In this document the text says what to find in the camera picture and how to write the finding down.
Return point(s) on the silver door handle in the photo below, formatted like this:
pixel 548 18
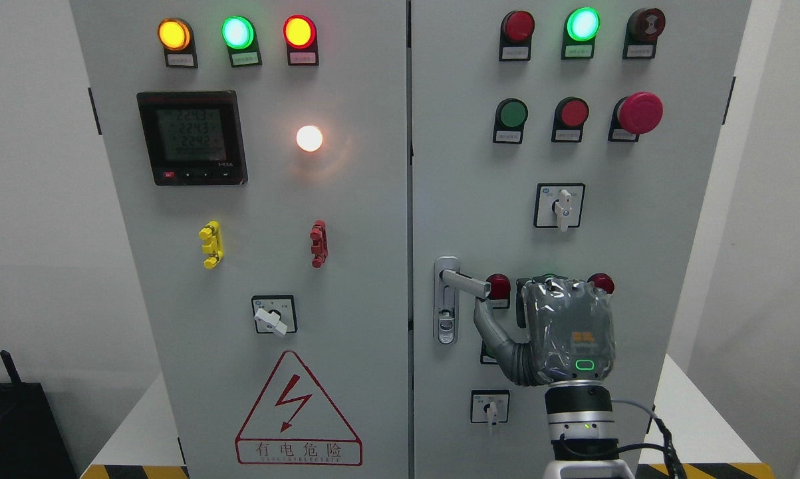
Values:
pixel 448 283

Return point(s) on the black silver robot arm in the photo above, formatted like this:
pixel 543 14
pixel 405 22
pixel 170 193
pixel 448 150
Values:
pixel 580 424

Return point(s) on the left grey cabinet door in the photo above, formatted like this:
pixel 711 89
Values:
pixel 352 330

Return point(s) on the grey cabinet door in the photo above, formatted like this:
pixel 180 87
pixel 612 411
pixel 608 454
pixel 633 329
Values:
pixel 352 330
pixel 475 200

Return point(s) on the right grey cabinet door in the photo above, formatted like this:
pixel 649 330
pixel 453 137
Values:
pixel 475 200

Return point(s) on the dark red indicator middle left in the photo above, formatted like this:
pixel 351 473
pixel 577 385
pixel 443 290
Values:
pixel 499 294

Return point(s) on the dark red indicator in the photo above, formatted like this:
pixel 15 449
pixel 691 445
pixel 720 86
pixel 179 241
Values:
pixel 499 294
pixel 516 30
pixel 603 282

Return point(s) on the white lit indicator lamp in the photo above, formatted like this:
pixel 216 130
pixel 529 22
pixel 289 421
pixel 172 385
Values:
pixel 309 138

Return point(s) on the green push button lower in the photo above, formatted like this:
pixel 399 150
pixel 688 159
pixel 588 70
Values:
pixel 485 358

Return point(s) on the green push button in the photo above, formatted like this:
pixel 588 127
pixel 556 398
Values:
pixel 509 121
pixel 485 358

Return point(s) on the green push button upper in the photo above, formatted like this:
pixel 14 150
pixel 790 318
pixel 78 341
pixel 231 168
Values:
pixel 509 121

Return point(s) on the dark red indicator middle right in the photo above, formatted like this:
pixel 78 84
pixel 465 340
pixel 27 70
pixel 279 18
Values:
pixel 603 282

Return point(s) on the red triangle warning sticker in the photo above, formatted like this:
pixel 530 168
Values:
pixel 294 422

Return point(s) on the red push button upper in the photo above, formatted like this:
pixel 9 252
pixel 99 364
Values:
pixel 568 120

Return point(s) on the red lit indicator light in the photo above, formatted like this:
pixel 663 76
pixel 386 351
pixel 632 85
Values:
pixel 300 35

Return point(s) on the black digital power meter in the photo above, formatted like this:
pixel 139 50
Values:
pixel 193 138

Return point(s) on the dark red indicator top right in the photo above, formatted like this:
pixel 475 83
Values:
pixel 516 30

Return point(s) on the green indicator light top left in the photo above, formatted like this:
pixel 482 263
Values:
pixel 241 41

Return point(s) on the red emergency stop button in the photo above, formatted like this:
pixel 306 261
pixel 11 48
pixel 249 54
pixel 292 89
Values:
pixel 634 115

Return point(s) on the green lit indicator top right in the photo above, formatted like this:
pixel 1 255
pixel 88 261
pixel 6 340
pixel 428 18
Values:
pixel 579 32

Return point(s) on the yellow indicator light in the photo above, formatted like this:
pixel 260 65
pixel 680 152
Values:
pixel 177 39

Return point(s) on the dark red buzzer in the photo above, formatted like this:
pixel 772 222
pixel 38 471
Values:
pixel 643 29

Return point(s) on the white platform with hazard stripes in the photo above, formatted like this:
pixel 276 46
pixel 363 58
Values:
pixel 146 446

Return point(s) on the black box with antenna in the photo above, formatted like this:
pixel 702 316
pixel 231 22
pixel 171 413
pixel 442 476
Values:
pixel 30 445

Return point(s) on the white selector switch left door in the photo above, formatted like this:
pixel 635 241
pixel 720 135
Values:
pixel 274 314

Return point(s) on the white selector switch upper right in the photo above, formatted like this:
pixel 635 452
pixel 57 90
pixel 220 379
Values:
pixel 559 205

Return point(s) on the white selector switch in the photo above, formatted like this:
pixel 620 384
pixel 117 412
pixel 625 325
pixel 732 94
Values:
pixel 489 407
pixel 559 205

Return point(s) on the white selector switch lower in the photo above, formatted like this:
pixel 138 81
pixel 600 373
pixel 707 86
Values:
pixel 489 407

